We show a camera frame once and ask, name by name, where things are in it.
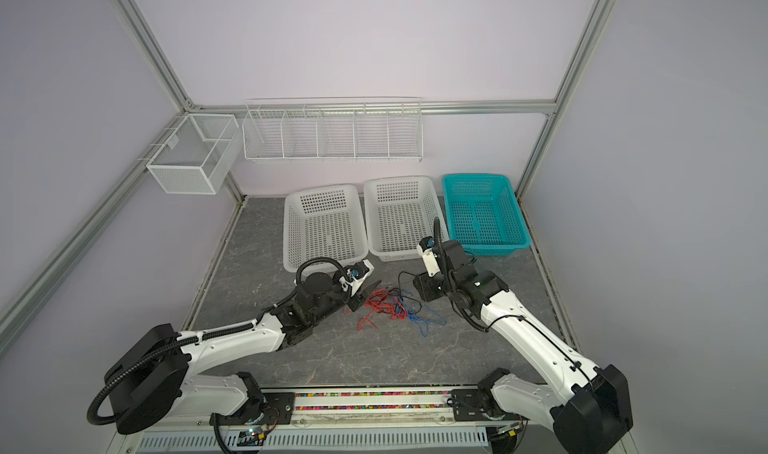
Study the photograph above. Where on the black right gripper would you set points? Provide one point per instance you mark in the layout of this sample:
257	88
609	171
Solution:
425	288

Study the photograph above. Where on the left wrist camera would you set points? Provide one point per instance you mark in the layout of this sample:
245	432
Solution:
354	276

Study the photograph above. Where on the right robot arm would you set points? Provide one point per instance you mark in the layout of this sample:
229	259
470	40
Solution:
586	406

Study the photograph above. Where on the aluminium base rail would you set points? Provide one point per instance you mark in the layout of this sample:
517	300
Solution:
410	407

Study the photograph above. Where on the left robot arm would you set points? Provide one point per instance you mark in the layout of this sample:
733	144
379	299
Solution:
165	374

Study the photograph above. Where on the white plastic basket middle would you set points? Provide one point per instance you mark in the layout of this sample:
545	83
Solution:
399	213

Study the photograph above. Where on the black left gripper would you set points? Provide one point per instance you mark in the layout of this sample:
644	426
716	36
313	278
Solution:
358	300

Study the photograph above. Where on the aluminium frame corner post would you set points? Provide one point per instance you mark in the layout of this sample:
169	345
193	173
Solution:
596	22
140	32

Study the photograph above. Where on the aluminium frame corner post left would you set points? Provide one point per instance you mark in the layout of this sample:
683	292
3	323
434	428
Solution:
140	32

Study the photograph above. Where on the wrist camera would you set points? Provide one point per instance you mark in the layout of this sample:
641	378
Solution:
425	249
354	276

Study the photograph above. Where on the white slotted cable duct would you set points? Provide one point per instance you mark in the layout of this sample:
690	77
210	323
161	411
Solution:
320	440

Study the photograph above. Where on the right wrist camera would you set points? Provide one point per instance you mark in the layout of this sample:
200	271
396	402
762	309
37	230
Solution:
425	249

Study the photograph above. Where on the teal plastic basket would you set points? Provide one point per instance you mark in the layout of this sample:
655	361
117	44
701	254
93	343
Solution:
483	214

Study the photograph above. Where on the white wire mesh box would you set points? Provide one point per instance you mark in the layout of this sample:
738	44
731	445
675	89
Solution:
198	154

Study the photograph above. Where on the white plastic basket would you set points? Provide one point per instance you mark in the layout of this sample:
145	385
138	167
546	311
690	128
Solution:
324	222
399	213

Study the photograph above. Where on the white wire wall rack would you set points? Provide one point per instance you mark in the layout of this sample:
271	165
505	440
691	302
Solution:
333	129

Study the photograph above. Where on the white plastic basket left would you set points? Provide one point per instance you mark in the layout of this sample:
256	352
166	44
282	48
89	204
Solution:
324	222

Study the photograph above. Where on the aluminium frame corner post right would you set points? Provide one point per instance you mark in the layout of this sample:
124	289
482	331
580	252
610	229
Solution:
596	22

